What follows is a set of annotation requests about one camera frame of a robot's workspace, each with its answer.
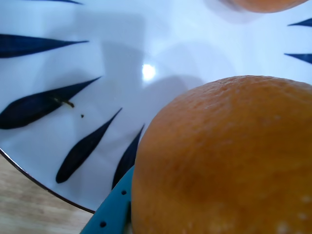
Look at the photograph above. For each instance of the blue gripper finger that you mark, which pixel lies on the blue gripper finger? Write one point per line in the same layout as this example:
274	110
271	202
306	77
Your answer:
109	214

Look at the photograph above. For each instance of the large orange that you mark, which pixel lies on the large orange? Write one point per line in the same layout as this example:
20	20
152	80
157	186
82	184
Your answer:
219	158

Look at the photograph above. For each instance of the small deep orange mandarin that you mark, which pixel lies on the small deep orange mandarin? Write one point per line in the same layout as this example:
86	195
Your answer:
263	5

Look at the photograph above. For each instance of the white plate with blue petals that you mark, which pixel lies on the white plate with blue petals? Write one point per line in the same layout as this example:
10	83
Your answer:
122	36

